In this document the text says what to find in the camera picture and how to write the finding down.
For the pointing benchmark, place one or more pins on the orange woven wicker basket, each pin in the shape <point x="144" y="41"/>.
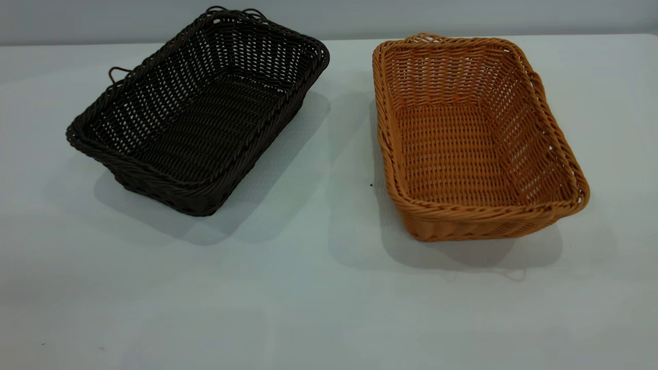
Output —
<point x="452" y="154"/>

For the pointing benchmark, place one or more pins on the black woven wicker basket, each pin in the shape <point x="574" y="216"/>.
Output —
<point x="205" y="133"/>

